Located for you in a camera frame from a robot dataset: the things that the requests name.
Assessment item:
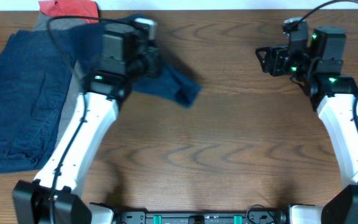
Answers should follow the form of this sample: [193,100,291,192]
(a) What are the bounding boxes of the navy blue shorts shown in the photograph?
[68,15,201,107]

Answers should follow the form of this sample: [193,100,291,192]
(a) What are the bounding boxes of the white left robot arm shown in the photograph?
[12,17,162,223]

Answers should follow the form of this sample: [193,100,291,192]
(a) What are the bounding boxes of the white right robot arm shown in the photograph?
[255,17,358,223]

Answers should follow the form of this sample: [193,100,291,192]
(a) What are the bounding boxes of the red folded garment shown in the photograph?
[39,0,99,17]

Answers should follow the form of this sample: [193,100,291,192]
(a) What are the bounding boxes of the grey folded garment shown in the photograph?
[33,12,86,147]

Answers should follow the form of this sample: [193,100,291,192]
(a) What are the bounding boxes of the navy folded shorts on pile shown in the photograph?
[0,30,72,173]

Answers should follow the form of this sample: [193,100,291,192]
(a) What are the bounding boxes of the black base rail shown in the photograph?
[88,203,291,224]

